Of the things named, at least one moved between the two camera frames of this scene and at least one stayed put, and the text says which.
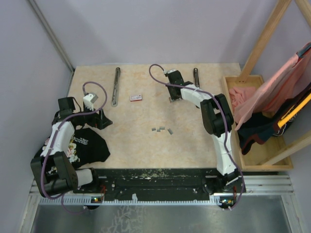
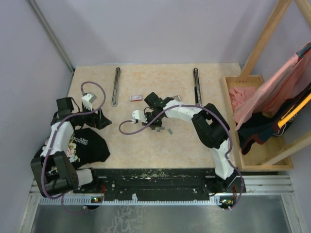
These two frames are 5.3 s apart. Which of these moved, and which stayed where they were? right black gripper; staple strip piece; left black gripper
Moved: right black gripper
Stayed: left black gripper; staple strip piece
